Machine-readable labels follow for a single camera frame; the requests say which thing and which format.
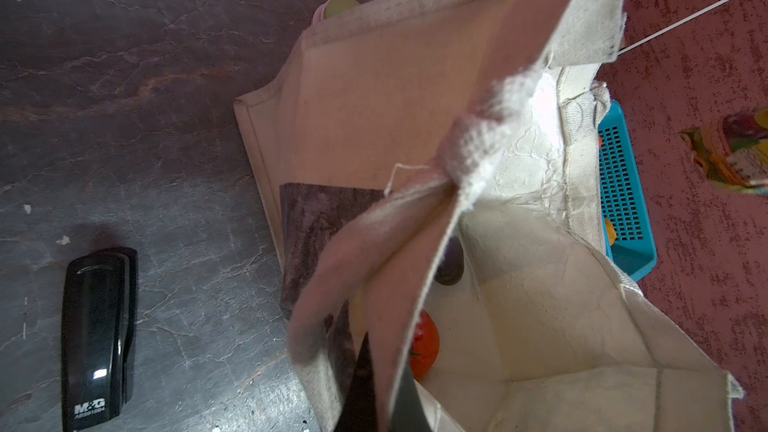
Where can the teal plastic basket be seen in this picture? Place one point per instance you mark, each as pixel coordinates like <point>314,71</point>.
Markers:
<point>627,227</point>

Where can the red bell pepper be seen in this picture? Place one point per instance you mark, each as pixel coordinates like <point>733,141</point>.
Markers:
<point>425,346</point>

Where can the black remote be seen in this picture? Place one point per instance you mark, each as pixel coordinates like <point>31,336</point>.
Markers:
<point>98,336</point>

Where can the cream canvas tote bag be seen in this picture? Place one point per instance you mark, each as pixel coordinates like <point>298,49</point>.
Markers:
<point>401,123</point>

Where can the orange Fox's candy bag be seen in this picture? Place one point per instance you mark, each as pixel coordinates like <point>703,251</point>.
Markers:
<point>731,152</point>

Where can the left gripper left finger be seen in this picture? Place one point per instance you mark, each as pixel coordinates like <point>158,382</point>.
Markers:
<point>359,412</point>

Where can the purple eggplant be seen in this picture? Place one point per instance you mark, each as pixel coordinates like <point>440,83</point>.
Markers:
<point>452,265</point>

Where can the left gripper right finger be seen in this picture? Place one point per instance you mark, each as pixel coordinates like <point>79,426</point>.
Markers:
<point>408,414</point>

